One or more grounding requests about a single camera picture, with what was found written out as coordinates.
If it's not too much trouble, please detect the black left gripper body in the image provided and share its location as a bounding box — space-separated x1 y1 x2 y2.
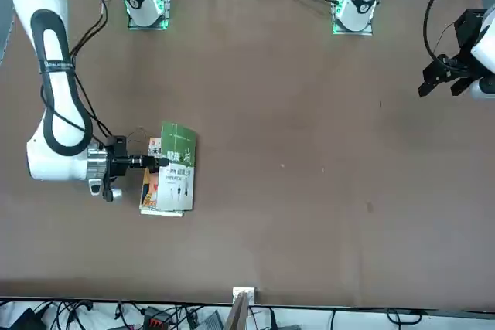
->
440 8 487 80

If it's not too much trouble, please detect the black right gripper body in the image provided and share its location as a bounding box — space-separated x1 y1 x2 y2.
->
102 135 131 183

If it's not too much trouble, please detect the green and white book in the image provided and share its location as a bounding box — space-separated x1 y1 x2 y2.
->
156 121 198 212

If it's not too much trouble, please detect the orange illustrated book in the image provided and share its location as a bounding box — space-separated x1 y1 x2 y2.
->
138 136 186 218

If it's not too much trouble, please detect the red and black connector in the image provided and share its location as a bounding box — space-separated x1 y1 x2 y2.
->
142 308 171 329

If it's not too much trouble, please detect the flat black box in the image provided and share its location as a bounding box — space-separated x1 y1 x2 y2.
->
13 308 46 330

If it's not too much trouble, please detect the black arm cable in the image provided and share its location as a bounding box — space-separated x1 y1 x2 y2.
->
30 9 117 157
422 0 463 61

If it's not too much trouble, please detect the metal base plate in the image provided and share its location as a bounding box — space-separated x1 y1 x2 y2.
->
127 0 171 32
330 0 374 36

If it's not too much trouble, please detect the aluminium frame post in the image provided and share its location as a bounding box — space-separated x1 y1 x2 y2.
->
226 286 257 330

